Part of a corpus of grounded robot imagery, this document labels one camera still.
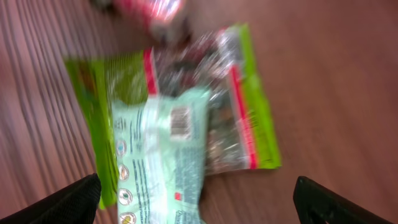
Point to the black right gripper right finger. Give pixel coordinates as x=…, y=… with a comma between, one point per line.
x=316, y=204

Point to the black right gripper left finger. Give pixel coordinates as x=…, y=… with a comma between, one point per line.
x=75, y=204

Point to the green snack bag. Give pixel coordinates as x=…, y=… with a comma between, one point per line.
x=241, y=130

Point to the orange tissue pack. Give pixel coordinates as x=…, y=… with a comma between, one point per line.
x=166, y=21

